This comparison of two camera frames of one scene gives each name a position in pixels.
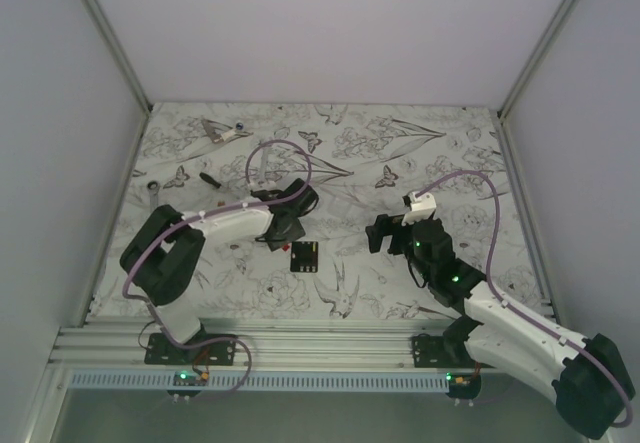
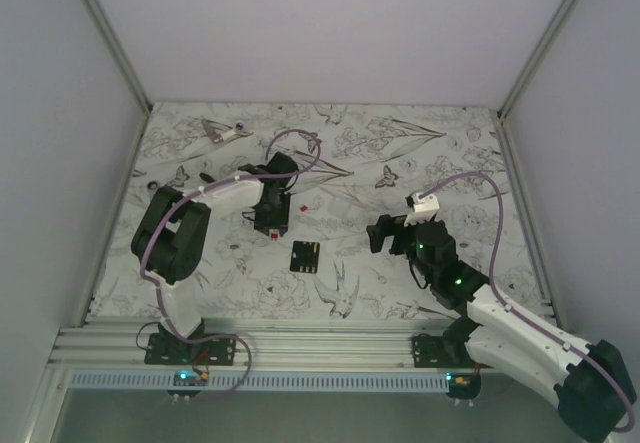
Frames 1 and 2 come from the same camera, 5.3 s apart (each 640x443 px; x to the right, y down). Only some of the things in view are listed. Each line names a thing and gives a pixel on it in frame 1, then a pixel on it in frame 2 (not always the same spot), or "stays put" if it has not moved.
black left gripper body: x=277 y=239 to x=273 y=216
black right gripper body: x=401 y=234 stays put
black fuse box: x=304 y=256 stays put
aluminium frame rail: x=116 y=345 stays put
